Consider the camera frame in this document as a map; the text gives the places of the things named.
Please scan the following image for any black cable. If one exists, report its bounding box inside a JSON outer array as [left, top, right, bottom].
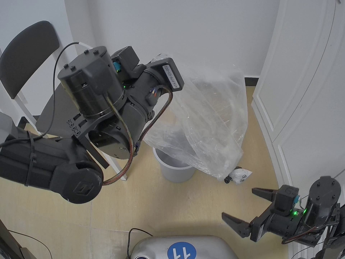
[[8, 229, 52, 259], [126, 228, 153, 259], [0, 41, 92, 148]]

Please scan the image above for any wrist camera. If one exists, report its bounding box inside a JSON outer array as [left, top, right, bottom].
[[111, 46, 146, 81], [273, 185, 301, 217]]

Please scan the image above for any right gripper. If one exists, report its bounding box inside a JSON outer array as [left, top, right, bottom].
[[222, 187, 305, 242]]

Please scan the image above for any clear plastic bag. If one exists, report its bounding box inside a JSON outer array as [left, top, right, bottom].
[[143, 52, 248, 180]]

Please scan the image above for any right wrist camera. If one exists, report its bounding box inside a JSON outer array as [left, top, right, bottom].
[[273, 185, 301, 217]]

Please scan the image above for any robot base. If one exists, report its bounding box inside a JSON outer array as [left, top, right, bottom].
[[132, 235, 240, 259]]

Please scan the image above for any clear printed wrapper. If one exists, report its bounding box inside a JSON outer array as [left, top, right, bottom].
[[231, 168, 253, 185]]

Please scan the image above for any dark grey white-legged chair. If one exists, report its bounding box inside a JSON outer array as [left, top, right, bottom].
[[0, 21, 130, 181]]

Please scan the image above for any white wardrobe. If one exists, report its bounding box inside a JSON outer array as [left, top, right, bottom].
[[252, 0, 345, 259]]

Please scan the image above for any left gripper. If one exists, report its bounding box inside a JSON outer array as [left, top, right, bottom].
[[126, 58, 185, 116]]

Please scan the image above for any white trash bin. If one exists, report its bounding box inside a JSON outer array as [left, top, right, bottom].
[[153, 147, 196, 183]]

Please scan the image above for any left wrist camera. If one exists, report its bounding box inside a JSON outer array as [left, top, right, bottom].
[[111, 46, 146, 81]]

